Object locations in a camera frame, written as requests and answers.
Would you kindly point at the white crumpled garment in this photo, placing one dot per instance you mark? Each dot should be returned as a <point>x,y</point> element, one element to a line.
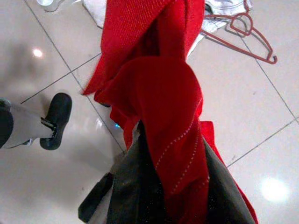
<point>95,11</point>

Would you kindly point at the red polo shirt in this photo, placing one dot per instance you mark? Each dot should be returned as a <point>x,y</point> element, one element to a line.
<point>158,93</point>

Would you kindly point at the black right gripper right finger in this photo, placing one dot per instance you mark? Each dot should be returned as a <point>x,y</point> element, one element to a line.
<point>224,198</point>

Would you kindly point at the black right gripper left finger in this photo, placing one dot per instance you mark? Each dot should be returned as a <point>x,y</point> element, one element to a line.
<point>135,186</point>

